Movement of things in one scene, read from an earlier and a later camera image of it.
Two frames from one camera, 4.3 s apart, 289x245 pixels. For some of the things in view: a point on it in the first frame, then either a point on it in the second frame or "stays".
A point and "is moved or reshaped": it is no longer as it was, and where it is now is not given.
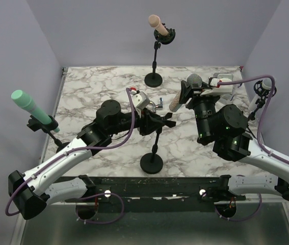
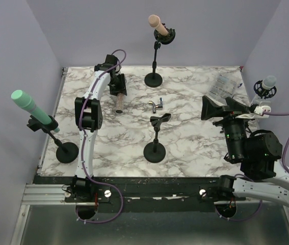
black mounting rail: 119,194 stays
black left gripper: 149,121 -> 121,88
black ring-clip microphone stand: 34,124 stays
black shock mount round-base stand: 153,79 stays
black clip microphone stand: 151,163 is moved or reshaped
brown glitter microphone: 195,81 -> 120,102
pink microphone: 154,21 stays
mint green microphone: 24,100 stays
